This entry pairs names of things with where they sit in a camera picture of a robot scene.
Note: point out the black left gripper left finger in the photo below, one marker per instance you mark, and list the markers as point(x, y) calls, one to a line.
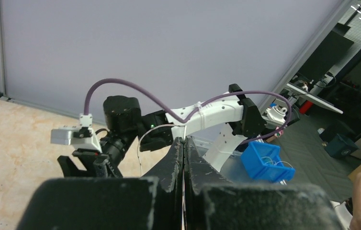
point(150, 202)

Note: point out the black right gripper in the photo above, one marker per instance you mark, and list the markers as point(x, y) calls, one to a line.
point(103, 165)

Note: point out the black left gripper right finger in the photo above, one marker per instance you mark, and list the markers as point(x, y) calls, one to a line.
point(213, 202)

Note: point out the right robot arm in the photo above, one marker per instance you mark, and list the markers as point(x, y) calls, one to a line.
point(241, 118)

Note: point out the blue plastic bin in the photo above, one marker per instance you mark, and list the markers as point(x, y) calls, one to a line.
point(262, 162)

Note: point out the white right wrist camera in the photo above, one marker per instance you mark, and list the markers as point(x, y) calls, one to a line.
point(81, 137)

